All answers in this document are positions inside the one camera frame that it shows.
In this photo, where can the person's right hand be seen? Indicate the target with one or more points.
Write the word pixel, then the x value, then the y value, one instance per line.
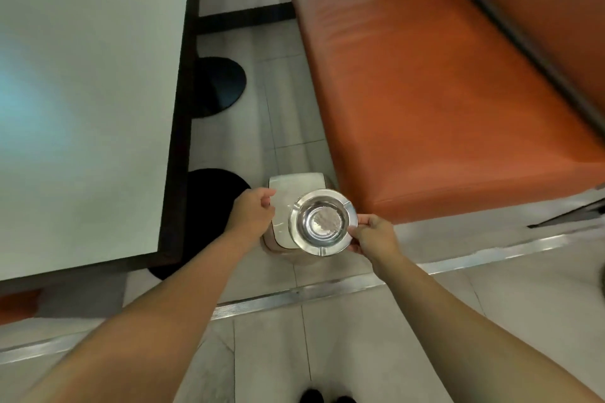
pixel 380 242

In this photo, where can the person's left hand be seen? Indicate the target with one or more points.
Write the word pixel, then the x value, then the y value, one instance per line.
pixel 246 216

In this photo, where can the person's left fingers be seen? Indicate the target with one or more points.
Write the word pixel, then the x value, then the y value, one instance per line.
pixel 265 209

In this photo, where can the person's right thumb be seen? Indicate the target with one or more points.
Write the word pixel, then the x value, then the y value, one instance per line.
pixel 367 221

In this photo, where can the white swing-lid trash bin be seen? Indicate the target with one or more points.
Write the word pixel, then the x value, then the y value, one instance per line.
pixel 282 202

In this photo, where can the round steel ashtray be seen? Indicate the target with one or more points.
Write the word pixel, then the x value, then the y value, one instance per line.
pixel 322 223

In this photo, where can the person's left forearm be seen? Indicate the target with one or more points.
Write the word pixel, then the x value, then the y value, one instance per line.
pixel 156 317

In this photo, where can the person's right forearm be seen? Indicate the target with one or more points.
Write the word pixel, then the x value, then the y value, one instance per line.
pixel 463 332

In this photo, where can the black round table base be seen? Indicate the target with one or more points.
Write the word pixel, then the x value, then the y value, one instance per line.
pixel 220 86
pixel 210 192

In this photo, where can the metal floor threshold strip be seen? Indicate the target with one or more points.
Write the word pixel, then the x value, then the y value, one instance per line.
pixel 283 297

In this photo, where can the orange leather bench seat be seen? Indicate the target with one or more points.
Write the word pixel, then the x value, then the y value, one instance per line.
pixel 425 100

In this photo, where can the black shoe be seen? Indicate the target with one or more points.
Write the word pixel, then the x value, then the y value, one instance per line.
pixel 312 395
pixel 345 400

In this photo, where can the dark bench plinth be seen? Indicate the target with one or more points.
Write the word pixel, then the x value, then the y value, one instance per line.
pixel 574 214

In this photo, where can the small orange seat cushion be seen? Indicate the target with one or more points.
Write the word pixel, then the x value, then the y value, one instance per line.
pixel 19 306

